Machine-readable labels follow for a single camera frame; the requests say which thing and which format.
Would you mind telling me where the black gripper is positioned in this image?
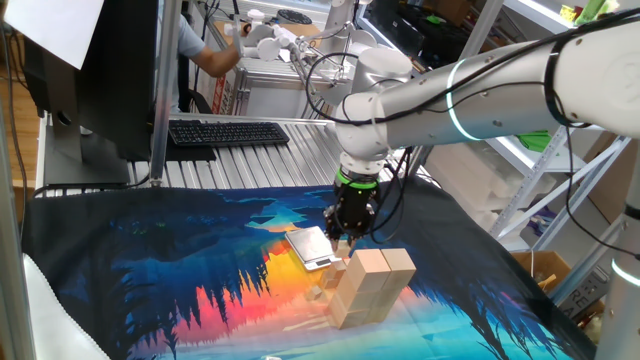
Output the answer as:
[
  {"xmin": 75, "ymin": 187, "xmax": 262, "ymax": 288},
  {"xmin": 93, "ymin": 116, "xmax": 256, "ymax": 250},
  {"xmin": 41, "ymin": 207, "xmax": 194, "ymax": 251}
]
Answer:
[{"xmin": 323, "ymin": 184, "xmax": 377, "ymax": 249}]

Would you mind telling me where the bare person forearm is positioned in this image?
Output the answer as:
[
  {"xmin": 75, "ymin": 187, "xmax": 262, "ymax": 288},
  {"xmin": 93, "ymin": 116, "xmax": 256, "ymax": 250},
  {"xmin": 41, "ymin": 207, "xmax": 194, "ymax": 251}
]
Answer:
[{"xmin": 192, "ymin": 44, "xmax": 242, "ymax": 79}]

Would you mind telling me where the silver digital kitchen scale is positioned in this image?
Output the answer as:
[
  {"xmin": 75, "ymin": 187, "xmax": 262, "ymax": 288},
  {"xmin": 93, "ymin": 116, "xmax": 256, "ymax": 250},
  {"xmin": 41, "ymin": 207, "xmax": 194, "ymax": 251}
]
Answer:
[{"xmin": 283, "ymin": 225, "xmax": 342, "ymax": 272}]

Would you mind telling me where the white foam packing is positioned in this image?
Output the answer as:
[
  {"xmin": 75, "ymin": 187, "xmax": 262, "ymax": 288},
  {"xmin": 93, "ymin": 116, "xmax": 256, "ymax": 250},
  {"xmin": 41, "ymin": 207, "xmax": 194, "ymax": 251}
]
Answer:
[{"xmin": 424, "ymin": 144, "xmax": 524, "ymax": 234}]

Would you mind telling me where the black keyboard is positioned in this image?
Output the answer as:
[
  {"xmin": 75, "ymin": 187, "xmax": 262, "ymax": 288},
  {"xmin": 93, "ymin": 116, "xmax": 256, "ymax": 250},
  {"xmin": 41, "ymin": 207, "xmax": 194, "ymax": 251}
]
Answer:
[{"xmin": 167, "ymin": 118, "xmax": 292, "ymax": 148}]

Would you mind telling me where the black desk mat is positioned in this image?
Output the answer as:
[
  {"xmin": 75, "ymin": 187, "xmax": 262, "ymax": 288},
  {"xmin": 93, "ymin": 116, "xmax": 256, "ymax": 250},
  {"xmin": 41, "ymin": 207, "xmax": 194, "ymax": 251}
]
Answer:
[{"xmin": 163, "ymin": 132, "xmax": 218, "ymax": 163}]

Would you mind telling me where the red white printed box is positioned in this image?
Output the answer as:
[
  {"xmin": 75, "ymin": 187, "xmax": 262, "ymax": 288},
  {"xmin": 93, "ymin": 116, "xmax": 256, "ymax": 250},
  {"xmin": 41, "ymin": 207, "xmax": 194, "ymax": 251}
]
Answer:
[{"xmin": 208, "ymin": 74, "xmax": 239, "ymax": 117}]

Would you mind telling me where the forest sunset print cloth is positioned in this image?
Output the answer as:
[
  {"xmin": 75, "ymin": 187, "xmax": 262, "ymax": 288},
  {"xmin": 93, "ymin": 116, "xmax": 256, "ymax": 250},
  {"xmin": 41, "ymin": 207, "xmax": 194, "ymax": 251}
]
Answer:
[{"xmin": 20, "ymin": 174, "xmax": 599, "ymax": 360}]

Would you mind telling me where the black swivel chair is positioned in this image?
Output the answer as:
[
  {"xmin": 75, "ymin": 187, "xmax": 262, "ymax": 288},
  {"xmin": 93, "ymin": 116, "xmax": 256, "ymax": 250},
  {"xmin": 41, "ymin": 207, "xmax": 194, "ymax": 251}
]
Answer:
[{"xmin": 180, "ymin": 88, "xmax": 214, "ymax": 115}]

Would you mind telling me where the brown cardboard box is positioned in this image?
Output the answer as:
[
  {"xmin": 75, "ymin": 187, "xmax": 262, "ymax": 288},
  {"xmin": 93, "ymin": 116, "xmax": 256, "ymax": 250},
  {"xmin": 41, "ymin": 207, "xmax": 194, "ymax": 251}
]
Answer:
[{"xmin": 510, "ymin": 249, "xmax": 572, "ymax": 294}]

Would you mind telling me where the black storage shelf unit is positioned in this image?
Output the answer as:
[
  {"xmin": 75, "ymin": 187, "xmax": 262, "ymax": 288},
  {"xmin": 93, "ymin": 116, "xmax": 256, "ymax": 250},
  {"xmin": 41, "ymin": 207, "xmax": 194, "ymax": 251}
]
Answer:
[{"xmin": 357, "ymin": 0, "xmax": 474, "ymax": 71}]

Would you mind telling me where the black round disc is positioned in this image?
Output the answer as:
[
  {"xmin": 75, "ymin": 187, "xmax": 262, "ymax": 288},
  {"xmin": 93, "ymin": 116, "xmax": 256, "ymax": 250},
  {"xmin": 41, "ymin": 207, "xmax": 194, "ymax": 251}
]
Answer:
[{"xmin": 276, "ymin": 8, "xmax": 314, "ymax": 26}]

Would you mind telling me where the brown wooden desk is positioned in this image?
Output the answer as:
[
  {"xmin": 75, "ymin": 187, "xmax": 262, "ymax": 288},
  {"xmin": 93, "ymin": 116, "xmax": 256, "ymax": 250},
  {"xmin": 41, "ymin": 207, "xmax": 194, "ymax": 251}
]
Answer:
[{"xmin": 213, "ymin": 19, "xmax": 325, "ymax": 51}]

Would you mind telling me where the grey lettered sign plate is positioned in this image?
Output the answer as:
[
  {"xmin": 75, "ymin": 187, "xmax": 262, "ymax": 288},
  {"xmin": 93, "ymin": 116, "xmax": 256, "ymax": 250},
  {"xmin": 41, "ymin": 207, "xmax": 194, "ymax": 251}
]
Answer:
[{"xmin": 559, "ymin": 272, "xmax": 612, "ymax": 319}]

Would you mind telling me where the person in blue shirt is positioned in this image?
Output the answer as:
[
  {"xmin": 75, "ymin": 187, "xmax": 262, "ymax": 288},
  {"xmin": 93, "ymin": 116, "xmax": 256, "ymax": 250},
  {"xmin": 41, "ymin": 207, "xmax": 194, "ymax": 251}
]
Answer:
[{"xmin": 169, "ymin": 12, "xmax": 207, "ymax": 114}]

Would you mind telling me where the black computer monitor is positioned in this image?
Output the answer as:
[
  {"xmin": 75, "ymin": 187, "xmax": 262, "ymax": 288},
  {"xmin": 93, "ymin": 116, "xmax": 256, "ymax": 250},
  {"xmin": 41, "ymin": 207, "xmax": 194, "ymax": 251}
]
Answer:
[{"xmin": 22, "ymin": 0, "xmax": 160, "ymax": 187}]

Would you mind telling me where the white paper sheet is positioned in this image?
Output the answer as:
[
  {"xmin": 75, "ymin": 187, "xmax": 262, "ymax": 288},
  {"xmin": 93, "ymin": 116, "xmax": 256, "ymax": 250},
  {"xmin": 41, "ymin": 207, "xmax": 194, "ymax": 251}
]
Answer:
[{"xmin": 3, "ymin": 0, "xmax": 105, "ymax": 70}]

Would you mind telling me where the green flange ring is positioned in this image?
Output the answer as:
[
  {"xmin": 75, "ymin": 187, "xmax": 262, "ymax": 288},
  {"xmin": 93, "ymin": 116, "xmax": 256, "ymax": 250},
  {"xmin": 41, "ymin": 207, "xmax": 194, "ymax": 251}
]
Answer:
[{"xmin": 334, "ymin": 168, "xmax": 380, "ymax": 192}]

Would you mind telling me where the aluminium frame post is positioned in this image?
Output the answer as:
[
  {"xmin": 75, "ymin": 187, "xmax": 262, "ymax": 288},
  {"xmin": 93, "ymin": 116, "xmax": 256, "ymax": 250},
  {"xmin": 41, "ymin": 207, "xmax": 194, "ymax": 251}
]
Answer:
[
  {"xmin": 457, "ymin": 0, "xmax": 506, "ymax": 61},
  {"xmin": 148, "ymin": 0, "xmax": 182, "ymax": 189},
  {"xmin": 0, "ymin": 94, "xmax": 37, "ymax": 360}
]

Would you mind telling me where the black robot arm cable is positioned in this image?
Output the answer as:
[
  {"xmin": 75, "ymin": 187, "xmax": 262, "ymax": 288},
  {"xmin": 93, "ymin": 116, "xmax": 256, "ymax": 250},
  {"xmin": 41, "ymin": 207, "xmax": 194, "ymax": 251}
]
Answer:
[{"xmin": 303, "ymin": 4, "xmax": 640, "ymax": 261}]

